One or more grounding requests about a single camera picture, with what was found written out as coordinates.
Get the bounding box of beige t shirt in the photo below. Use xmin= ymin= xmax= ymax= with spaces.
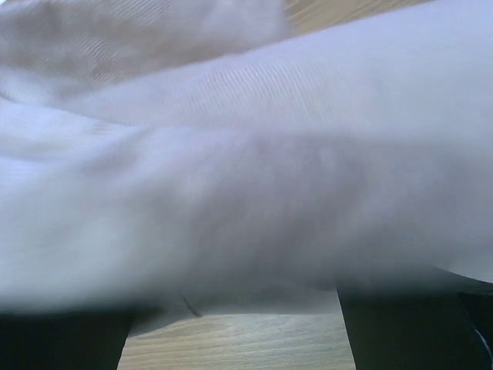
xmin=1 ymin=1 xmax=492 ymax=333

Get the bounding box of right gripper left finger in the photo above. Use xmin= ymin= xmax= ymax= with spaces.
xmin=1 ymin=310 xmax=135 ymax=370

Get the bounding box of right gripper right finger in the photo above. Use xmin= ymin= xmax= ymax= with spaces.
xmin=337 ymin=270 xmax=492 ymax=370

